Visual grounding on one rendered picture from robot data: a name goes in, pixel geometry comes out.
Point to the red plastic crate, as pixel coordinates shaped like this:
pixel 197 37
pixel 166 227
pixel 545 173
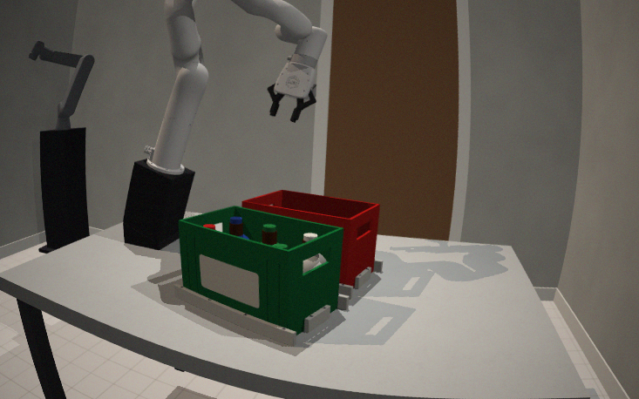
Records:
pixel 358 253

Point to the green plastic crate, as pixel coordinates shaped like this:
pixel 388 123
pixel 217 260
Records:
pixel 264 281

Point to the white bottle with grey label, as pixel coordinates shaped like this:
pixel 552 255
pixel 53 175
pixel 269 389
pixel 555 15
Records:
pixel 315 260

